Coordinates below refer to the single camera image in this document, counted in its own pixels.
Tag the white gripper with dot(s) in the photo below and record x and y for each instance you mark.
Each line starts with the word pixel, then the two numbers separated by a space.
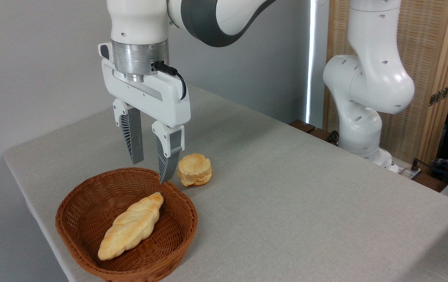
pixel 161 100

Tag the round flower-shaped bread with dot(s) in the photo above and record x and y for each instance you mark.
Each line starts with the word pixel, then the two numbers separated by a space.
pixel 195 168

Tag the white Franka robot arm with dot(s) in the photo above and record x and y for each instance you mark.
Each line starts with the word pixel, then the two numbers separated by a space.
pixel 373 78

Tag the long braided bread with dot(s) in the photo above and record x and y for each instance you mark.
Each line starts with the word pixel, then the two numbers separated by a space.
pixel 130 227

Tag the brown wicker basket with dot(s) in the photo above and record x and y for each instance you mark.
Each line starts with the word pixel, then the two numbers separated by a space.
pixel 83 219

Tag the grey linen tablecloth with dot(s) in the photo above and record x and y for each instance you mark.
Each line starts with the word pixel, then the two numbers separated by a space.
pixel 286 196

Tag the dark brown wooden slat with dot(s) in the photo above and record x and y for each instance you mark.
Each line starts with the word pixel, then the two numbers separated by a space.
pixel 320 134
pixel 301 126

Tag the white power strip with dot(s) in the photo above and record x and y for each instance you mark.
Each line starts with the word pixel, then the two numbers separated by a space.
pixel 406 172

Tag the black power plug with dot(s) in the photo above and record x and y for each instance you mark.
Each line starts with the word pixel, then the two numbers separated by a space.
pixel 415 165

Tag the brass screen hinge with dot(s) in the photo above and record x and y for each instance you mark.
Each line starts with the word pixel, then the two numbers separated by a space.
pixel 441 94

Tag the wooden rattan folding screen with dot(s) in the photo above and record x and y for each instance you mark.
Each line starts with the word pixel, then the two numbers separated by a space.
pixel 431 47

